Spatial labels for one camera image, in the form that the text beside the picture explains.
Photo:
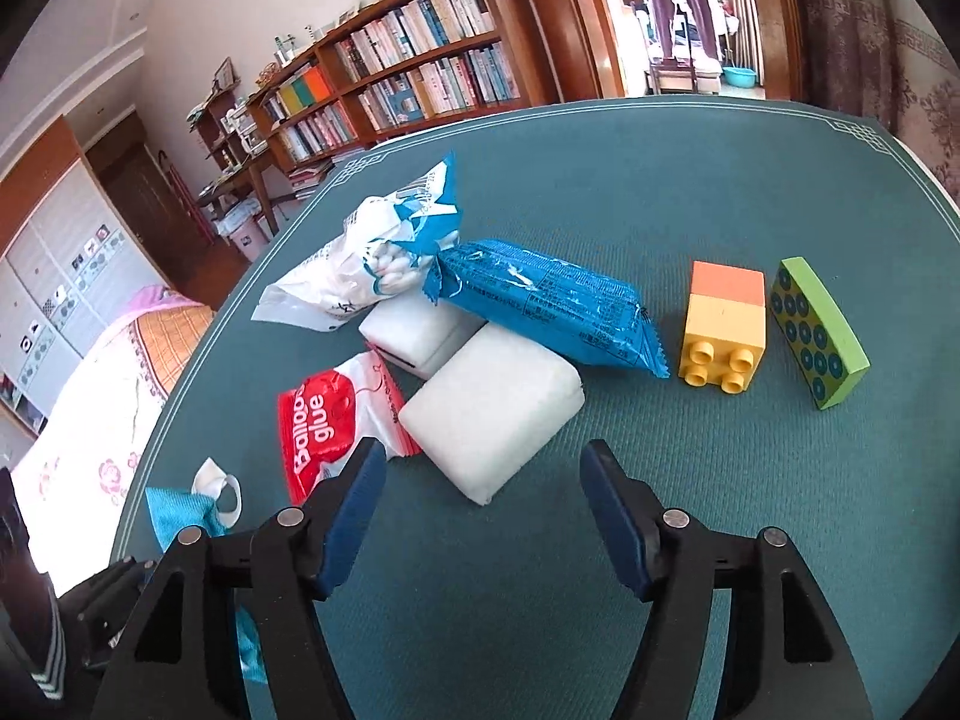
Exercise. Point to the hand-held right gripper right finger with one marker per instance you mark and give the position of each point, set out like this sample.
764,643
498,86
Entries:
616,529

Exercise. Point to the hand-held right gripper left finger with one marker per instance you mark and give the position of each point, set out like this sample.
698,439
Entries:
352,517

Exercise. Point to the white foam block with slit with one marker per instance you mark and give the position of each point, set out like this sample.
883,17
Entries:
420,330

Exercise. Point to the blue snack packet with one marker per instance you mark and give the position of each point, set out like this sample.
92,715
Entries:
540,292

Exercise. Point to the person's left forearm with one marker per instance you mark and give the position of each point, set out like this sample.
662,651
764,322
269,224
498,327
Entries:
19,562

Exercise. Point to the red glue packet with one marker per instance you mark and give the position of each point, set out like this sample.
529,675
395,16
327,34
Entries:
322,420

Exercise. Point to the light blue cloth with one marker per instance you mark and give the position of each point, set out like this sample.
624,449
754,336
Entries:
172,514

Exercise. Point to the white tape loop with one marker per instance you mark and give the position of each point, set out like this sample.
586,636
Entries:
217,484

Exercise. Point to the bed with pink floral blanket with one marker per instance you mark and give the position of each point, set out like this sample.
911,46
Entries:
82,435

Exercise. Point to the yellow orange toy brick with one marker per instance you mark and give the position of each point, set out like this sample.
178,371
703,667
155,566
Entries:
724,322

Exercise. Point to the orange plaid blanket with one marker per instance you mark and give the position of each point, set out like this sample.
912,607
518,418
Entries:
169,341

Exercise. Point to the cotton swab plastic bag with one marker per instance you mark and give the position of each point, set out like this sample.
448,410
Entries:
352,262

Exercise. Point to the green dotted block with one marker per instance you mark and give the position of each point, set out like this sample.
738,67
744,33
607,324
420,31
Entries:
814,337

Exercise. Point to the pink storage bin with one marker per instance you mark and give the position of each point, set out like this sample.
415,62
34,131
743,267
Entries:
246,234

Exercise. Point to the wardrobe with white panels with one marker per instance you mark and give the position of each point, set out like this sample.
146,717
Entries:
52,277

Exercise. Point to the stack of books on floor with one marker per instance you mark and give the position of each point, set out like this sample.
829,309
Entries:
311,176

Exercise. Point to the dark wooden door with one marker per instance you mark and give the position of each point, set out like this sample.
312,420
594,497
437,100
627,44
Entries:
157,202

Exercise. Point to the small wooden shelf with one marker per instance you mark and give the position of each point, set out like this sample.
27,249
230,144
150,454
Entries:
225,142

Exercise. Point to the wooden chair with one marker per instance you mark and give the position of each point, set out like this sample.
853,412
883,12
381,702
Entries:
679,75

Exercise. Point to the blue basin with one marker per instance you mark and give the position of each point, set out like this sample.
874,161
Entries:
739,77

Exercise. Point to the rows of books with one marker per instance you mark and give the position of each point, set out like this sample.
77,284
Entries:
420,52

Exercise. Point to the wooden bookcase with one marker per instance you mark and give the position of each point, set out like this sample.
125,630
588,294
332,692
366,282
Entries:
525,37

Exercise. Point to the brown wooden door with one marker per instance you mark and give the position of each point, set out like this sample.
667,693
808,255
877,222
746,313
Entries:
769,22

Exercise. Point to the patterned curtain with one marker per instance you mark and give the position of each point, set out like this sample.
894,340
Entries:
877,60

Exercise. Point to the small picture frame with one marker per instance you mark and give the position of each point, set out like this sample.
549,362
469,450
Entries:
223,72

